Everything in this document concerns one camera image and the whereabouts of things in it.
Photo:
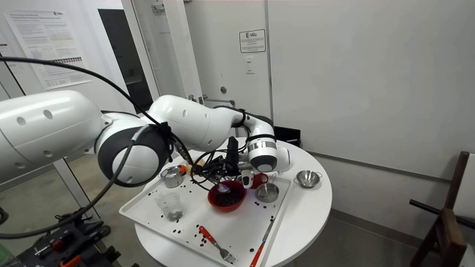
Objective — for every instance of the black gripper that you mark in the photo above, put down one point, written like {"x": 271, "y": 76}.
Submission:
{"x": 233, "y": 156}

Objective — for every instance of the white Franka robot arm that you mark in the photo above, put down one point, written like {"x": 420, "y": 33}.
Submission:
{"x": 193, "y": 123}

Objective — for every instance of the red bowl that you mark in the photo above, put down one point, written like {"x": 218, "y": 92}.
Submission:
{"x": 216, "y": 203}

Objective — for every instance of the small steel bowl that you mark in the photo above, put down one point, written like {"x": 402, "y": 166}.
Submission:
{"x": 307, "y": 178}

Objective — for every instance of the coffee beans pile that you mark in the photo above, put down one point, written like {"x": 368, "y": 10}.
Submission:
{"x": 234, "y": 197}

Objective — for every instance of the small orange container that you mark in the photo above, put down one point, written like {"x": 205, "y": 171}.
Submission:
{"x": 182, "y": 169}

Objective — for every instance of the red enamel mug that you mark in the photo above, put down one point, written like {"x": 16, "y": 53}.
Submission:
{"x": 260, "y": 179}

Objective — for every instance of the small steel ladle cup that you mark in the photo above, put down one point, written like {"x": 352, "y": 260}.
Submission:
{"x": 267, "y": 193}

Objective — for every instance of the clear plastic measuring cup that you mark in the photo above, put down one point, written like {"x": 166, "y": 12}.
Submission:
{"x": 170, "y": 205}

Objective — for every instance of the white plastic tray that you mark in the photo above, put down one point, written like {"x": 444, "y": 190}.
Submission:
{"x": 197, "y": 227}

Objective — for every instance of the black box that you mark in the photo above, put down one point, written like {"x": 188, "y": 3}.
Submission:
{"x": 286, "y": 136}

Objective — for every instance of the white door with window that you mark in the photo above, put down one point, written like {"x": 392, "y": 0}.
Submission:
{"x": 170, "y": 49}

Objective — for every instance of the white paper poster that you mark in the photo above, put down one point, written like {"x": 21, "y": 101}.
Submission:
{"x": 44, "y": 34}

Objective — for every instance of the dark wooden chair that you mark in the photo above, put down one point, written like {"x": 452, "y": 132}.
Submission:
{"x": 447, "y": 231}

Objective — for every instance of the grey framed wall panel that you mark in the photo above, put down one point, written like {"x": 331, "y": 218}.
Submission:
{"x": 216, "y": 101}

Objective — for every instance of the small grey wall knob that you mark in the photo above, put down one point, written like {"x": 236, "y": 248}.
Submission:
{"x": 222, "y": 89}

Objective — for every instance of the white light switch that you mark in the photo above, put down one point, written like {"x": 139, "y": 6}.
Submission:
{"x": 249, "y": 64}

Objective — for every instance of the white wall sign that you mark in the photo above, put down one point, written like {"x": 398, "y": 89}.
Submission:
{"x": 252, "y": 40}

